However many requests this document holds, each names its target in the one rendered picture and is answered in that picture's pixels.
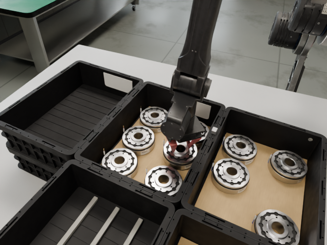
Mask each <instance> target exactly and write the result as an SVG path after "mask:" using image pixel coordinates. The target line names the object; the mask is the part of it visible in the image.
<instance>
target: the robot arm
mask: <svg viewBox="0 0 327 245"><path fill-rule="evenodd" d="M221 3H222V0H193V2H192V8H191V13H190V19H189V23H188V29H187V34H186V39H185V43H184V46H183V49H182V52H181V54H180V55H179V57H178V62H177V67H176V69H175V70H174V72H173V75H172V80H171V86H170V93H172V94H174V96H173V98H172V100H171V103H173V105H172V106H171V107H170V109H169V111H168V113H167V115H166V117H165V119H164V120H163V122H162V124H161V127H160V129H161V132H162V133H163V134H164V135H165V136H166V139H167V141H168V143H169V145H170V147H171V150H172V153H174V152H175V150H176V148H177V145H178V144H177V142H178V143H182V142H186V143H187V146H188V148H191V147H192V146H193V145H194V144H195V143H196V142H198V141H199V140H201V138H202V134H201V133H204V128H203V126H202V125H201V123H200V122H199V120H198V118H197V116H196V115H195V113H196V106H197V102H201V103H202V101H203V98H206V97H207V94H208V92H209V89H210V86H211V83H212V80H211V79H210V78H207V77H208V73H209V69H210V65H209V64H210V60H211V44H212V38H213V34H214V30H215V26H216V22H217V18H218V14H219V10H220V7H221ZM176 140H177V142H176ZM190 140H192V141H191V142H190Z"/></svg>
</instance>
